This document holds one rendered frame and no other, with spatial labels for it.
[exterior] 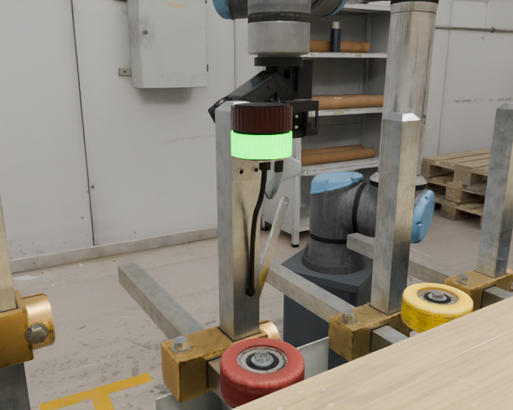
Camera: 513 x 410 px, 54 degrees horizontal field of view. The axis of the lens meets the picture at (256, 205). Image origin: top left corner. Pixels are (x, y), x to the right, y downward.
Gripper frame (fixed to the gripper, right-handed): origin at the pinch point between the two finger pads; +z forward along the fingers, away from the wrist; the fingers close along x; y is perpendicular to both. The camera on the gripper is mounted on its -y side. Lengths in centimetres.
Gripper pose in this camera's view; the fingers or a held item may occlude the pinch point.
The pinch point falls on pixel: (265, 191)
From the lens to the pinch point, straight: 77.6
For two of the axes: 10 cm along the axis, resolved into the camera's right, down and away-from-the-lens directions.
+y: 8.3, -1.5, 5.3
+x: -5.5, -2.2, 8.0
